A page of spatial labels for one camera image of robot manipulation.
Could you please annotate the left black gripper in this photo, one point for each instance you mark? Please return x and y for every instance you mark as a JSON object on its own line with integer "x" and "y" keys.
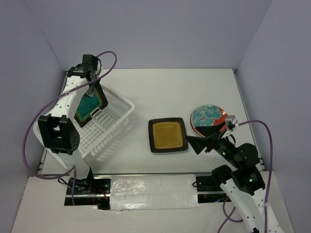
{"x": 91, "y": 91}

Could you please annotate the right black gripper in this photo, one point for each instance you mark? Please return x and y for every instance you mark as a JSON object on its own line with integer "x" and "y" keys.
{"x": 210, "y": 132}

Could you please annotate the teal square plate black rim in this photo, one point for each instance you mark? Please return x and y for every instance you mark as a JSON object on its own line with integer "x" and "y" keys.
{"x": 88, "y": 104}

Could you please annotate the large red floral round plate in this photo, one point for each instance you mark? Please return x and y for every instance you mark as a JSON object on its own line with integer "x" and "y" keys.
{"x": 208, "y": 115}

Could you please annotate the yellow square plate black rim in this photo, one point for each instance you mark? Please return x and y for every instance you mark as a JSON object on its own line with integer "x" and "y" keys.
{"x": 167, "y": 135}

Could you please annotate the small red floral round plate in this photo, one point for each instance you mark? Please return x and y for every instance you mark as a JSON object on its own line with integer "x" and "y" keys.
{"x": 193, "y": 128}

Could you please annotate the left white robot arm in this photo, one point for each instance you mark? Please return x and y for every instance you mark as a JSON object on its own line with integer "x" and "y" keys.
{"x": 58, "y": 129}

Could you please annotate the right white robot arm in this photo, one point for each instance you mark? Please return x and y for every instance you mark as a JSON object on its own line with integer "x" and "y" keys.
{"x": 245, "y": 186}

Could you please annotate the white plastic dish rack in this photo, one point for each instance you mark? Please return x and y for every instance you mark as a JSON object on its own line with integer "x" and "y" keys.
{"x": 105, "y": 123}

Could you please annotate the silver foil tape patch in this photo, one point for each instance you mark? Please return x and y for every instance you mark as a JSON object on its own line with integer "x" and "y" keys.
{"x": 153, "y": 192}

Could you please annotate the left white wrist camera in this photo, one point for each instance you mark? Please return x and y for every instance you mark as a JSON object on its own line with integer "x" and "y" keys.
{"x": 99, "y": 68}

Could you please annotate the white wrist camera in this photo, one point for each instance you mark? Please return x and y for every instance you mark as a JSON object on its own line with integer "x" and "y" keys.
{"x": 99, "y": 68}
{"x": 231, "y": 123}

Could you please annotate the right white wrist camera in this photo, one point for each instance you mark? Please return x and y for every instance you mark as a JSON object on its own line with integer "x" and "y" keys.
{"x": 231, "y": 123}

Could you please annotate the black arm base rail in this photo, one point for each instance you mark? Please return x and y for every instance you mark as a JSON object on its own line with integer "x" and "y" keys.
{"x": 98, "y": 193}

